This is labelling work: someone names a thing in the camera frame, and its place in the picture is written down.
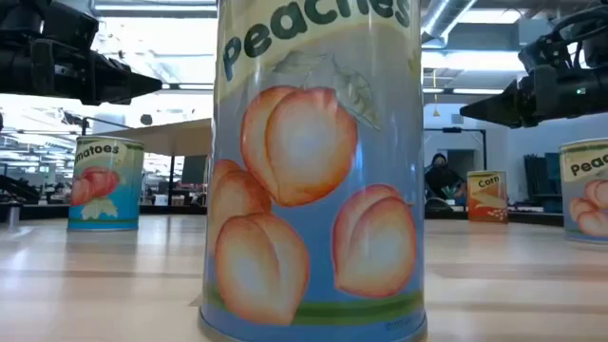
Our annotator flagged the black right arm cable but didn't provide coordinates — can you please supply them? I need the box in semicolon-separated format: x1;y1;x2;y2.
550;5;608;48

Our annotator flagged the small grey post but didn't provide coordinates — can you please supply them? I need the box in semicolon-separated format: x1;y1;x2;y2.
5;202;23;229

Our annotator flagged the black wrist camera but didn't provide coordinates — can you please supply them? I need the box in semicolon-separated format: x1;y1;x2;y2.
0;0;100;48
517;35;579;72

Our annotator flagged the wooden shelf with black legs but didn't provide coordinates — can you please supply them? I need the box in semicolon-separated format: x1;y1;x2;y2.
79;117;214;208

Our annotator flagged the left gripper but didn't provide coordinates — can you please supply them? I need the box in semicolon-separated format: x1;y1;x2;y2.
28;40;163;106

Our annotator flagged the yellow hanging pendant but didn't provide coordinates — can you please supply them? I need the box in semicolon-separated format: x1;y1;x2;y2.
430;68;441;118

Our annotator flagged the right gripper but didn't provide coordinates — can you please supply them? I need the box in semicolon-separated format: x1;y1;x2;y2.
459;64;608;128

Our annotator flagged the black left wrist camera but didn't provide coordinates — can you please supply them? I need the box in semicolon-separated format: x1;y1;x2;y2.
0;0;100;48

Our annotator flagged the silver ventilation duct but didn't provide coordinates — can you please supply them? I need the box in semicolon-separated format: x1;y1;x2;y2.
420;0;479;44

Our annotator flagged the dark monitor screen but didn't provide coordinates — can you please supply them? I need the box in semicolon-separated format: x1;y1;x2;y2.
181;155;209;185

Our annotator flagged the person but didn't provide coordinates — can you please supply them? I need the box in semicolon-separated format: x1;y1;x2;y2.
424;152;467;200

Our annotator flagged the blue tomatoes can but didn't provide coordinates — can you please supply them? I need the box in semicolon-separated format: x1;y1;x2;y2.
66;135;145;233

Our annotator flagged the ceiling light strip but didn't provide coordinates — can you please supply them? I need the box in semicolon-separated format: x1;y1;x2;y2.
450;87;504;95

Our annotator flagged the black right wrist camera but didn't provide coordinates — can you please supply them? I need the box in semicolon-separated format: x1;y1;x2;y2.
517;35;579;72

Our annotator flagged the black metal frame stand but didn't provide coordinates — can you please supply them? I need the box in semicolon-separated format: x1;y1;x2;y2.
424;126;488;172

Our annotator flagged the orange corn can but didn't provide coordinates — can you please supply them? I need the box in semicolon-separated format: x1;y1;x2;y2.
465;170;509;224

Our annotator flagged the dark office chair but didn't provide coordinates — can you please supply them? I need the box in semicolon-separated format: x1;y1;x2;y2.
425;197;455;213

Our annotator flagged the dark cabinet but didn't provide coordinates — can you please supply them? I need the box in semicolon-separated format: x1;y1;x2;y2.
523;152;564;214

